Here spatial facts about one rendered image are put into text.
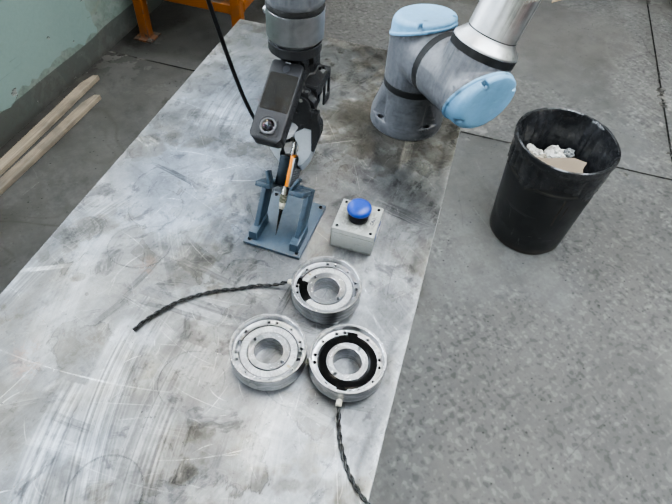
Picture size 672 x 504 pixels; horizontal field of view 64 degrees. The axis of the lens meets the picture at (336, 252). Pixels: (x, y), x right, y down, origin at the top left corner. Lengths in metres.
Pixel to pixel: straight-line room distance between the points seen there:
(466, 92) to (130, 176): 0.61
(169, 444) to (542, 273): 1.57
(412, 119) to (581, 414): 1.08
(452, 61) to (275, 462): 0.66
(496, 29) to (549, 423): 1.18
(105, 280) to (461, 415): 1.12
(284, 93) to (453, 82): 0.32
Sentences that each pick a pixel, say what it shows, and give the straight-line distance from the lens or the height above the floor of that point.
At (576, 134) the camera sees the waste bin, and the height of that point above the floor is 0.36.
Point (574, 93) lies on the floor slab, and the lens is 3.01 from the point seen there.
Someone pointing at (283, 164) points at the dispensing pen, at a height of 0.93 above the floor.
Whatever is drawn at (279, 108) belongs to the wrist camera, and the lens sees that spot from 0.73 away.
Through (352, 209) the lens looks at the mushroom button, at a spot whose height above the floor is 0.87.
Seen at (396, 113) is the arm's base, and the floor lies 0.85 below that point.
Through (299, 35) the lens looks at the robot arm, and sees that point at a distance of 0.72.
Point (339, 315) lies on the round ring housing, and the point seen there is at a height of 0.83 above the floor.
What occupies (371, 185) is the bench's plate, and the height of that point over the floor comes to 0.80.
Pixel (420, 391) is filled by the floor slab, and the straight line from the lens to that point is 1.68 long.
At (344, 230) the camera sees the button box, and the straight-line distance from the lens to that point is 0.86.
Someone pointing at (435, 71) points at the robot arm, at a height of 0.99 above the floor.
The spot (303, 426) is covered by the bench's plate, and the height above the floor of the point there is 0.80.
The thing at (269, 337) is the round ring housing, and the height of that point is 0.83.
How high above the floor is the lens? 1.49
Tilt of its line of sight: 50 degrees down
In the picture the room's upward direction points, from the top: 5 degrees clockwise
